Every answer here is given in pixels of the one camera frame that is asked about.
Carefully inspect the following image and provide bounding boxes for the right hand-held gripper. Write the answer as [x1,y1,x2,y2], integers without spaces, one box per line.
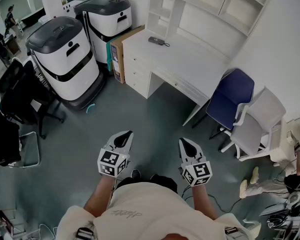
[178,137,213,187]

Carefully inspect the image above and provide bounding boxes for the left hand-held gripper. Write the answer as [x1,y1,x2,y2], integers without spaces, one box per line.
[97,130,135,178]

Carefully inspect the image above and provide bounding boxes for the person's right forearm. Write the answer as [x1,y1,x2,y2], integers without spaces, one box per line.
[190,183,219,221]

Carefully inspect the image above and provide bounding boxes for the person's left forearm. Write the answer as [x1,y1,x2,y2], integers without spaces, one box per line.
[83,174,116,219]

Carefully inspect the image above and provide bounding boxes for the small white side drawer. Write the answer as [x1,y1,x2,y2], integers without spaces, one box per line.
[126,67,151,84]
[126,78,150,96]
[126,55,151,71]

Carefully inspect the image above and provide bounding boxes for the white desk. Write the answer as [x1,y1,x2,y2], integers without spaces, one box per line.
[121,28,231,127]

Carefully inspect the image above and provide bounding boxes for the person's black trouser legs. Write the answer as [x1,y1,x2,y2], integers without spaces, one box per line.
[116,168,178,195]

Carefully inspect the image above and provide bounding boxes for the grey white office chair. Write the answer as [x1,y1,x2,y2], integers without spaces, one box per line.
[218,86,287,160]

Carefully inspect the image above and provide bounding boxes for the person's cream shirt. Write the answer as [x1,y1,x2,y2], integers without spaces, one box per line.
[55,181,262,240]

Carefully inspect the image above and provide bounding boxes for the blue chair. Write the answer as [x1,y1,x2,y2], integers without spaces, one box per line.
[191,68,255,140]

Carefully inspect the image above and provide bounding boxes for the person's chin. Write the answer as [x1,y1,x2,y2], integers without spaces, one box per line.
[164,232,191,240]

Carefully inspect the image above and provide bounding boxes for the flat cardboard box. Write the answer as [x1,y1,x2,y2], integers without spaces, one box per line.
[106,25,146,85]

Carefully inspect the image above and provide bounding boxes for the white ornate dresser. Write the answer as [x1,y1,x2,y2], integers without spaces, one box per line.
[269,113,300,167]

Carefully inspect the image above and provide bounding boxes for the white black wheeled robot cart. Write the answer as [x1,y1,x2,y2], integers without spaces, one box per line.
[73,0,133,65]
[25,15,107,111]

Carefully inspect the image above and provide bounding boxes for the black office chair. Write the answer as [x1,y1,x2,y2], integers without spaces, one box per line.
[0,58,66,140]

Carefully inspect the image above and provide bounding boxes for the grey metal equipment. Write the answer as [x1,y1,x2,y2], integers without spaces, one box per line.
[259,188,300,240]

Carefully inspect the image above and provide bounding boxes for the white panel with black dots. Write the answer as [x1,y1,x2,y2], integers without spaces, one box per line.
[61,0,84,19]

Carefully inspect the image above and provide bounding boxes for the black floor cable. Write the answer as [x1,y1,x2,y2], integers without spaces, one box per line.
[181,185,244,214]

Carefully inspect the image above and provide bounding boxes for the black power bank with strap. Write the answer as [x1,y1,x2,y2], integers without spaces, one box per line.
[148,35,170,47]

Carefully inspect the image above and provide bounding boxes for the black chair with chrome frame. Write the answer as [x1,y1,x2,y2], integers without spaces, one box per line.
[0,102,41,169]

